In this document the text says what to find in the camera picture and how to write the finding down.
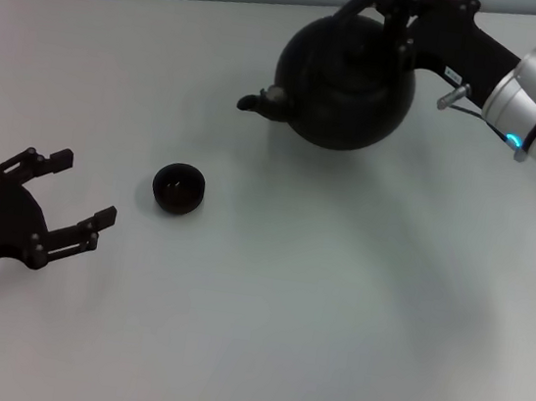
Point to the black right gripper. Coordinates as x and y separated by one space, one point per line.
452 42

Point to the black round teapot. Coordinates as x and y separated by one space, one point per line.
340 101

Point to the small dark teacup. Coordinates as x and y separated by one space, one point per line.
178 188

